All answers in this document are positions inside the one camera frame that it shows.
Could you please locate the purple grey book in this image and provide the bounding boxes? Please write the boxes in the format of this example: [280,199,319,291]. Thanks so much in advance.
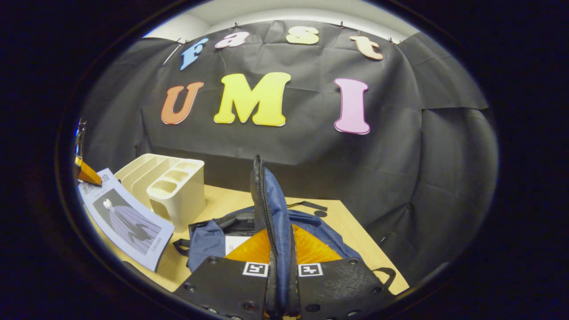
[78,168,175,272]

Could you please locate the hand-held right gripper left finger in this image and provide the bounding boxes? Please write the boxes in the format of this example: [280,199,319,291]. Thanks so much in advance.
[173,227,277,320]

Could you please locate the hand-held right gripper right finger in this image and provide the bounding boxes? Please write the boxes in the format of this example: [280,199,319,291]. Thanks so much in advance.
[289,224,395,320]

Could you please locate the navy blue schoolbag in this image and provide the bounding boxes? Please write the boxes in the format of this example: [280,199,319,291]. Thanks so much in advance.
[173,155,397,317]

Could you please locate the black backdrop cloth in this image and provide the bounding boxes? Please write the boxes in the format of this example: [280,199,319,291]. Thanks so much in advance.
[80,20,498,285]

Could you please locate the cream plastic bookshelf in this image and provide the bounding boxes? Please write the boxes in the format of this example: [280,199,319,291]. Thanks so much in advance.
[114,153,207,234]

